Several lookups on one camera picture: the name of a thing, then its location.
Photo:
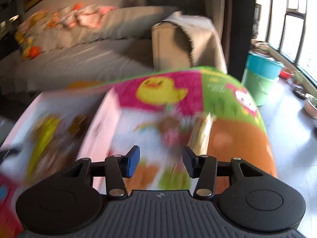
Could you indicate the beige draped armchair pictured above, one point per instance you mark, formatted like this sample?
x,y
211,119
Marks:
x,y
183,41

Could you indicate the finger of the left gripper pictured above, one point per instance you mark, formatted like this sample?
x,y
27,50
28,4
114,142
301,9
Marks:
x,y
9,152

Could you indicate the long grey pillow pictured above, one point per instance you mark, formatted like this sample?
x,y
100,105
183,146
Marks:
x,y
125,23

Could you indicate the yellow snack bar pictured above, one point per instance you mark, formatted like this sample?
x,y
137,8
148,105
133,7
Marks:
x,y
43,133

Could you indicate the red plastic basin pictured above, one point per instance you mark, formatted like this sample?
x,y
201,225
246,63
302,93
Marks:
x,y
286,74

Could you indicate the teal plastic basin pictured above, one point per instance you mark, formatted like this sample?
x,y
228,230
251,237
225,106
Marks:
x,y
263,66

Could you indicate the pink cardboard gift box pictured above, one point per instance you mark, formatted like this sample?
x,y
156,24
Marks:
x,y
89,118

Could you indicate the red hawthorn stick snack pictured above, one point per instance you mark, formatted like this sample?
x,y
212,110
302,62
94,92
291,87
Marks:
x,y
194,133

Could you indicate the orange toy ball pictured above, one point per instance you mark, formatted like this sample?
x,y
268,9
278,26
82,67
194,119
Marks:
x,y
34,52

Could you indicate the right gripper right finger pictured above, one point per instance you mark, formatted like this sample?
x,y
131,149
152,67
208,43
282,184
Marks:
x,y
206,168

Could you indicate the pink potted plant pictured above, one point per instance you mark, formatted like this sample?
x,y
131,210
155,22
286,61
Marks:
x,y
310,106

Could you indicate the pink crumpled clothes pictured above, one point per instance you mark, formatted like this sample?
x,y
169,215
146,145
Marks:
x,y
90,16

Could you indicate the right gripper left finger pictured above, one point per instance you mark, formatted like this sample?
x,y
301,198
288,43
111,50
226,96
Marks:
x,y
114,169

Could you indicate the pink yellow cushion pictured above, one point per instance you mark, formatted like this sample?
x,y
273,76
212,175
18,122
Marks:
x,y
32,20

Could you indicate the yellow plush toy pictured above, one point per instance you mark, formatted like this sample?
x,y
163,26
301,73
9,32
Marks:
x,y
25,44

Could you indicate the green plastic bucket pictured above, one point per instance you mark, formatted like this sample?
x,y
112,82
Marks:
x,y
258,86

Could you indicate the colourful cartoon play mat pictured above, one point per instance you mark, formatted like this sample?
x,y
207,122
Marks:
x,y
127,113

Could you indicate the grey sofa bed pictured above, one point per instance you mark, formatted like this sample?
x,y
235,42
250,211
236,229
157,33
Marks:
x,y
102,60

